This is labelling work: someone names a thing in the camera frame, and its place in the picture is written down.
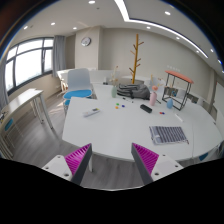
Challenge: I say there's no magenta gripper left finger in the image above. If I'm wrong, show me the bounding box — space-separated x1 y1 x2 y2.
42 143 92 185

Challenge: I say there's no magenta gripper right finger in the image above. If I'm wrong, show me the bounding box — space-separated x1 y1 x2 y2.
131 143 182 185

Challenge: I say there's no white table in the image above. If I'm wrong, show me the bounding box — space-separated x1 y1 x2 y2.
62 84 222 161

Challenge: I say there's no black case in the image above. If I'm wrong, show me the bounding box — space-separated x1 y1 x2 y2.
140 104 152 113

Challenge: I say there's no blue vase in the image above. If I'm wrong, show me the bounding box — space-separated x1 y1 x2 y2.
167 98 173 109

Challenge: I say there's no pink vase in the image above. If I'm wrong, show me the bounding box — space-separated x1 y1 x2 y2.
150 85 158 106

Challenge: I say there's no grey backpack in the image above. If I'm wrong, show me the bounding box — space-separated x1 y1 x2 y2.
117 84 150 100

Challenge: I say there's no wooden side desk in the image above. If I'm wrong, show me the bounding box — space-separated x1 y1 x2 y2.
0 89 53 159

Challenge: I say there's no orange top metal rack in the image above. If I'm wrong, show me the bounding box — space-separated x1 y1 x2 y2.
162 70 193 110

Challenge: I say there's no white chair blue seat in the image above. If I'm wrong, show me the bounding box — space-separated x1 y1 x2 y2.
63 68 92 112

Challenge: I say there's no green vase with flowers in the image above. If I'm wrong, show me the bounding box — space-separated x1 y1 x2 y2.
109 66 118 98

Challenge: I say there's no window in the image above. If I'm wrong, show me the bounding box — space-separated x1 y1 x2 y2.
5 38 54 92

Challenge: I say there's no wooden coat rack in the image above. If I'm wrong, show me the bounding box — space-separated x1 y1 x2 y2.
129 33 144 84

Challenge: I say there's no grey curtain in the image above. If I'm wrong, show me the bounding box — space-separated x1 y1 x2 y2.
52 35 66 77

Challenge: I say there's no round wall clock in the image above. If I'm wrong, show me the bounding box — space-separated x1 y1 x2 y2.
81 37 91 47

